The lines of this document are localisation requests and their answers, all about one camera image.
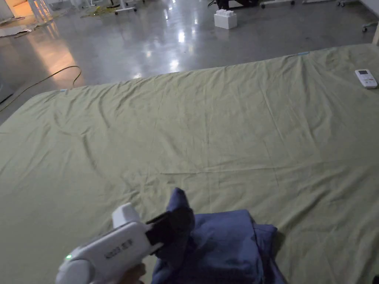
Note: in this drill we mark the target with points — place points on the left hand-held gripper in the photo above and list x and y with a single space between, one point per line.
118 251

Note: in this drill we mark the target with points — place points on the dark blue shirt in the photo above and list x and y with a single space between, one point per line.
213 245

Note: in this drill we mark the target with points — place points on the person's left hand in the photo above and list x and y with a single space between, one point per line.
133 273

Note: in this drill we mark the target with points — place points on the bed with pale green sheet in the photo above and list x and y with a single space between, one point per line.
207 133

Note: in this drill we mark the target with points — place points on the white foam block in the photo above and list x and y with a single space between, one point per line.
225 19

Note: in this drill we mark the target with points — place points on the white remote control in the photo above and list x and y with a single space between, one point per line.
366 78

